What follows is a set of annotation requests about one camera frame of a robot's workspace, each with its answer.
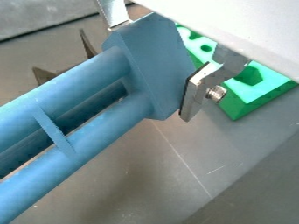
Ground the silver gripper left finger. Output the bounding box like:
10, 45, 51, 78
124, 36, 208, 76
94, 0, 130, 32

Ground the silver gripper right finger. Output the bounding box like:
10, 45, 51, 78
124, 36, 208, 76
178, 44, 250, 122

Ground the blue three prong object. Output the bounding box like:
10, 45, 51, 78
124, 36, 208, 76
0, 13, 193, 224

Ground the green foam shape-sorter block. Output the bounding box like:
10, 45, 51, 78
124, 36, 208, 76
176, 25, 297, 121

